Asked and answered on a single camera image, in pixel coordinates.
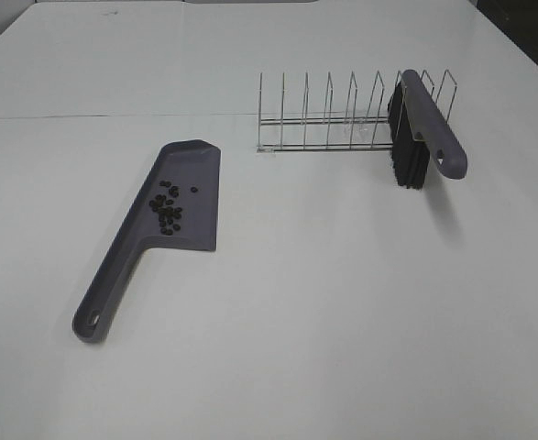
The grey hand brush black bristles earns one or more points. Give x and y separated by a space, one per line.
420 134

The pile of coffee beans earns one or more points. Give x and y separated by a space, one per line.
170 206

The chrome wire dish rack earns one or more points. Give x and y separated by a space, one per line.
301 114

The grey plastic dustpan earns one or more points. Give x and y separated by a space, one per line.
186 162

